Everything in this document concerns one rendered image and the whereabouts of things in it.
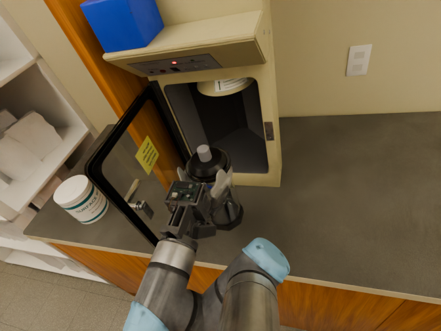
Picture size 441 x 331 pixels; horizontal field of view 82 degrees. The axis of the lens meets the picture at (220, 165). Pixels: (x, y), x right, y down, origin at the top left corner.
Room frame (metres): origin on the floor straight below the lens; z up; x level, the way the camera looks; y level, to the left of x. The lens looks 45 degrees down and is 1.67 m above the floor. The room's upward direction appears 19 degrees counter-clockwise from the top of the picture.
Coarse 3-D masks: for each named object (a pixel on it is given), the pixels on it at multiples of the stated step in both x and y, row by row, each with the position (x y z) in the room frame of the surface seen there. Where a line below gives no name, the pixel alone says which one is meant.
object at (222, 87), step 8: (216, 80) 0.62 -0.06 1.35; (224, 80) 0.61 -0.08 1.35; (232, 80) 0.61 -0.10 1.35; (240, 80) 0.61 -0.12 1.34; (248, 80) 0.61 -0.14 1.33; (200, 88) 0.66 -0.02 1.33; (208, 88) 0.63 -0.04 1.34; (216, 88) 0.61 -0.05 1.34; (224, 88) 0.60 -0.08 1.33; (232, 88) 0.60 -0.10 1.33; (240, 88) 0.60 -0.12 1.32; (216, 96) 0.61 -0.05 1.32
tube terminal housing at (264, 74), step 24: (168, 0) 0.62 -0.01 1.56; (192, 0) 0.59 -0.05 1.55; (216, 0) 0.57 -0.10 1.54; (240, 0) 0.55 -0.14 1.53; (264, 0) 0.56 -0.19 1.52; (168, 24) 0.62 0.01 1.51; (264, 24) 0.53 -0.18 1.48; (192, 72) 0.61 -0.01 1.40; (216, 72) 0.59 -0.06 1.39; (240, 72) 0.56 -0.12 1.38; (264, 72) 0.53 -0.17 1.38; (264, 96) 0.54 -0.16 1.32; (264, 120) 0.54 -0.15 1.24
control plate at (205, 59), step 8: (184, 56) 0.51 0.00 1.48; (192, 56) 0.51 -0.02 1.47; (200, 56) 0.51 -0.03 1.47; (208, 56) 0.50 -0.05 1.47; (128, 64) 0.58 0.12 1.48; (136, 64) 0.57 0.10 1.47; (144, 64) 0.57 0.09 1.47; (152, 64) 0.56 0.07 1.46; (160, 64) 0.56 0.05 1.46; (168, 64) 0.56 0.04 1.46; (176, 64) 0.55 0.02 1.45; (184, 64) 0.55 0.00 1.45; (192, 64) 0.54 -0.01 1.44; (200, 64) 0.54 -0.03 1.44; (208, 64) 0.54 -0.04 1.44; (216, 64) 0.53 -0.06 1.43; (144, 72) 0.61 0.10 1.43; (160, 72) 0.60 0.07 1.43; (168, 72) 0.60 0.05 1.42; (176, 72) 0.59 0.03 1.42
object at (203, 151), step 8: (200, 152) 0.41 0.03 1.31; (208, 152) 0.41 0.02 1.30; (216, 152) 0.43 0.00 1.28; (192, 160) 0.43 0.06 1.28; (200, 160) 0.42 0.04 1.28; (208, 160) 0.41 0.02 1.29; (216, 160) 0.41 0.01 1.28; (224, 160) 0.41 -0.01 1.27; (192, 168) 0.41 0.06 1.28; (200, 168) 0.40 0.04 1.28; (208, 168) 0.39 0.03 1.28; (216, 168) 0.39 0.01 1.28; (200, 176) 0.39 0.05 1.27
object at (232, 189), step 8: (224, 152) 0.44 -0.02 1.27; (224, 168) 0.39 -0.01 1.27; (192, 176) 0.39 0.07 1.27; (208, 176) 0.38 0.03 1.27; (208, 184) 0.38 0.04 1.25; (232, 184) 0.40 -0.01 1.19; (208, 192) 0.38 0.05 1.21; (232, 192) 0.39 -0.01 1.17; (232, 200) 0.38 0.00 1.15; (224, 208) 0.37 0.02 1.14; (232, 208) 0.38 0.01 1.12; (240, 208) 0.41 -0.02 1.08; (216, 216) 0.38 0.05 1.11; (224, 216) 0.37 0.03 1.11; (232, 216) 0.38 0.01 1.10; (224, 224) 0.37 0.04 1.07
